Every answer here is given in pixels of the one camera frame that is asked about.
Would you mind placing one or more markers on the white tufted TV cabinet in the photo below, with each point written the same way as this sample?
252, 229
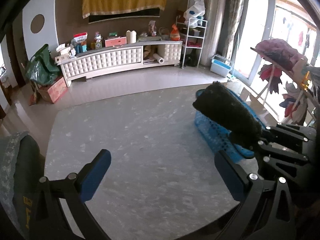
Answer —
123, 58

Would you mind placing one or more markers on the white plastic jug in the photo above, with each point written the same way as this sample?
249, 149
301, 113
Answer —
131, 37

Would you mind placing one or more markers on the brown round wall disc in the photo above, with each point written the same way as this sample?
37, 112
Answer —
37, 23

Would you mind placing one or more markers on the standing air conditioner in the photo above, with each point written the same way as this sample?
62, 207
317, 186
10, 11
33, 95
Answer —
214, 15

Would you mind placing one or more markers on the dark green square cloth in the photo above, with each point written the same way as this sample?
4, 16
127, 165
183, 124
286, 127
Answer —
222, 106

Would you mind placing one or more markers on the white plastic bags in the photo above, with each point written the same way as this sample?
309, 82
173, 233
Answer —
191, 15

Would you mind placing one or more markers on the pink cardboard box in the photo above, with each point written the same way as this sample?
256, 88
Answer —
53, 92

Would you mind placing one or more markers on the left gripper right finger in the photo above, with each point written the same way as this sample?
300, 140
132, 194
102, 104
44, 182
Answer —
240, 184

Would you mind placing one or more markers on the blue plastic laundry basket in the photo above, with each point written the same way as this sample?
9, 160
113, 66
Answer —
218, 138

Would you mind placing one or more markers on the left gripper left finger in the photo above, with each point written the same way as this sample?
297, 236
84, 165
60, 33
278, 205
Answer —
86, 182

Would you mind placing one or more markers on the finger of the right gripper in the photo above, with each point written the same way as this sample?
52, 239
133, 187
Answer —
289, 133
277, 153

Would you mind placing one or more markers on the wooden clothes rack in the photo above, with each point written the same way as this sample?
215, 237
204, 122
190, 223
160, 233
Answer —
288, 78

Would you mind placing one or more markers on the blue white plastic bin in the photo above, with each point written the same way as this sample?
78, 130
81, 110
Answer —
221, 65

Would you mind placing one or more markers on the orange bag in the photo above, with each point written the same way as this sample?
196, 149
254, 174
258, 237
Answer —
174, 34

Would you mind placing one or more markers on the white paper roll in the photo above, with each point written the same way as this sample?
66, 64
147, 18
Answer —
158, 58

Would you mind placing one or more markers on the white metal shelf rack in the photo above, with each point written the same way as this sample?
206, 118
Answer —
192, 35

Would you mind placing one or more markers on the patterned window curtain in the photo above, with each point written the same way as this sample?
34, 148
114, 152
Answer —
234, 17

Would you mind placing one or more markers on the dark chair with cloth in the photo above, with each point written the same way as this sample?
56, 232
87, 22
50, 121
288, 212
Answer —
22, 165

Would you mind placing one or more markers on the pink drawer box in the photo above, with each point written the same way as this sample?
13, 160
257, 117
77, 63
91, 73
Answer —
115, 41

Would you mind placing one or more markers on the green plastic bag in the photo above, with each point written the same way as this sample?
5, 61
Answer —
41, 68

